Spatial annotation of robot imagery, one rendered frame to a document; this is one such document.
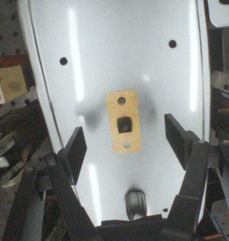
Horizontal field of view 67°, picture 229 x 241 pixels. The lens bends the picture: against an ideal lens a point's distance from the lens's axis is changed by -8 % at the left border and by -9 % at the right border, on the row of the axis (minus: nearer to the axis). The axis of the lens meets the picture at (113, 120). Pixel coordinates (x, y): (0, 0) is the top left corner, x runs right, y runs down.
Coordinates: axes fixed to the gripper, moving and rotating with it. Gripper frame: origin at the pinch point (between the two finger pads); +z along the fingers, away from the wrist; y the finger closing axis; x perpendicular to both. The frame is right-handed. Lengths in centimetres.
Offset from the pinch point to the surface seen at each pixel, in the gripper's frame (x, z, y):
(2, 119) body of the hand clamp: 2.9, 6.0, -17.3
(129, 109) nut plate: 1.8, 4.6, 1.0
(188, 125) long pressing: -1.6, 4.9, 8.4
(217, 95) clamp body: -3.5, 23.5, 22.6
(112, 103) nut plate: 3.0, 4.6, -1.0
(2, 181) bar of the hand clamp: -1.3, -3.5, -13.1
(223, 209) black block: -20.3, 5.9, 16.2
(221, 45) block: 8.2, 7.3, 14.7
